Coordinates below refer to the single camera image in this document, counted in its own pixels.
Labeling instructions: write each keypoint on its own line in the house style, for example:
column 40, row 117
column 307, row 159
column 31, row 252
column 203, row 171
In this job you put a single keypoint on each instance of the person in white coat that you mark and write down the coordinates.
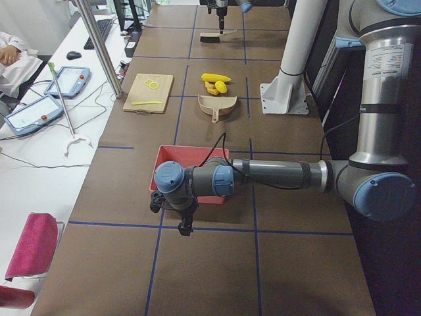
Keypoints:
column 19, row 69

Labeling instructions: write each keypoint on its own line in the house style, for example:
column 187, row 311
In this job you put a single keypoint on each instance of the near blue teach pendant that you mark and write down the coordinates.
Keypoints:
column 35, row 115

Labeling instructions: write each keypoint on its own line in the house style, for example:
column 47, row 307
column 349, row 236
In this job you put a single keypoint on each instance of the wooden cutting board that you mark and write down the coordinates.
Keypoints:
column 141, row 92

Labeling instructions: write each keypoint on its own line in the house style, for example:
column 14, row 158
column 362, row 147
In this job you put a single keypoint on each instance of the pink cloth on stand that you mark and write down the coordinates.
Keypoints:
column 36, row 246

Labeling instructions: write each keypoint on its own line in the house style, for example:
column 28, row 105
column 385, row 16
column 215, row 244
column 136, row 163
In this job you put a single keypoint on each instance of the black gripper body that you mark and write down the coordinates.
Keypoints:
column 220, row 12
column 187, row 214

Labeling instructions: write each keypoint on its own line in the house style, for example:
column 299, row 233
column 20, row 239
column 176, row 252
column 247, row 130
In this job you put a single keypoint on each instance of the white camera support pole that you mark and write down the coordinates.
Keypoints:
column 286, row 95

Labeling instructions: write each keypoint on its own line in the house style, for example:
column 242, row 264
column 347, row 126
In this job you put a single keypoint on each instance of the yellow toy potato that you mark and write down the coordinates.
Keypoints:
column 221, row 87

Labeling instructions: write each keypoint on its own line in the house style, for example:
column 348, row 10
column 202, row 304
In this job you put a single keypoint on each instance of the blue teach pendant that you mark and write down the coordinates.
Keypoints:
column 72, row 80
column 35, row 115

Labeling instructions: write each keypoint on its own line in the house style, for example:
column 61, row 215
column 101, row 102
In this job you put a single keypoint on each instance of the beige black hand brush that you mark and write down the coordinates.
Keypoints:
column 214, row 37

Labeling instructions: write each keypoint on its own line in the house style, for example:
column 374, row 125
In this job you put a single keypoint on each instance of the far blue teach pendant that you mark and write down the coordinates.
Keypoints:
column 72, row 80

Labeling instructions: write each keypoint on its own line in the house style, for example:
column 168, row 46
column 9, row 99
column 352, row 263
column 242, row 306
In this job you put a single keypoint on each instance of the yellow toy corn cob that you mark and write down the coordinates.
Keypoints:
column 212, row 77

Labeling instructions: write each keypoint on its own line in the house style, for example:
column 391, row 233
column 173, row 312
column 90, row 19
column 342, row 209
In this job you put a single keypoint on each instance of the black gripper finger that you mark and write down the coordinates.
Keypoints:
column 185, row 228
column 221, row 24

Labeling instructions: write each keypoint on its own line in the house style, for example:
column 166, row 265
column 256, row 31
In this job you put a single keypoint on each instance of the yellow plastic knife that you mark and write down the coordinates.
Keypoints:
column 138, row 103

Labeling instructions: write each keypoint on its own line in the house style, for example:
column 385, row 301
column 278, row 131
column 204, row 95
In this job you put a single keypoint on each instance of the black keyboard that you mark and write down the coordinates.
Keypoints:
column 104, row 27

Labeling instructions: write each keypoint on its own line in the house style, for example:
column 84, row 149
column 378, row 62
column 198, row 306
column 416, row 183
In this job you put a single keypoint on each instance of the silver metal frame post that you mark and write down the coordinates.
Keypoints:
column 100, row 47

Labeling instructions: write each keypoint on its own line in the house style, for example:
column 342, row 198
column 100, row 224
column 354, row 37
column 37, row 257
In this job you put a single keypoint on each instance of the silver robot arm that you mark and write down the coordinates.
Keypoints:
column 373, row 179
column 244, row 5

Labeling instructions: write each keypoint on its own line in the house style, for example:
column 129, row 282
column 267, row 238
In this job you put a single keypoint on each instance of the black computer mouse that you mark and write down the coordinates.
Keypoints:
column 71, row 55

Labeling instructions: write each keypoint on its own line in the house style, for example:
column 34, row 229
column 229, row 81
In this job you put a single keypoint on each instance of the metal rod with hook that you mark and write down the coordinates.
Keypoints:
column 74, row 137

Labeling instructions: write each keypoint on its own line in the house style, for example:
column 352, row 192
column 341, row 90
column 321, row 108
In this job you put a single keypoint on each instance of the beige plastic dustpan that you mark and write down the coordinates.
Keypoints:
column 216, row 106

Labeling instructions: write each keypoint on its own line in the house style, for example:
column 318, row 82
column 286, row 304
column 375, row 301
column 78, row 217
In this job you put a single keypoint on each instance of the brown toy ginger root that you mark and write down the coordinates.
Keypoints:
column 211, row 89

